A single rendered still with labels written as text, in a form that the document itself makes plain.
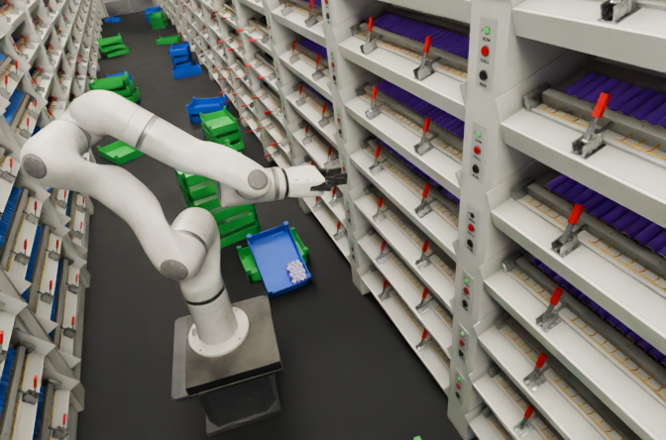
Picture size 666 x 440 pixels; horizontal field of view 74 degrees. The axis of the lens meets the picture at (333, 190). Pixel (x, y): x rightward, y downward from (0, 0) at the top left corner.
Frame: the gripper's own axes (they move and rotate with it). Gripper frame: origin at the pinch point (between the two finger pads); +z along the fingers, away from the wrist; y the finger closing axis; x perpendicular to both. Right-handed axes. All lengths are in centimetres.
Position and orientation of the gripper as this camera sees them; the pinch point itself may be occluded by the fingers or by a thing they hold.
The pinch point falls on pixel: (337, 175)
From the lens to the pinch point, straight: 120.0
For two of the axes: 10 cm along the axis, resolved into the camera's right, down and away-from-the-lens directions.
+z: 9.1, -1.2, 3.9
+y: 4.1, 4.6, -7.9
